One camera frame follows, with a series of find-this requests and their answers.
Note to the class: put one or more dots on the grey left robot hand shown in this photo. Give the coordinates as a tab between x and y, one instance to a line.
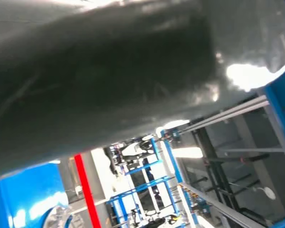
97	78

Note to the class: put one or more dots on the red barrier belt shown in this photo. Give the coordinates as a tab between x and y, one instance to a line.
86	188

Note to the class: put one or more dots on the silver plastic wheel cover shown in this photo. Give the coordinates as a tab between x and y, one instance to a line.
57	218

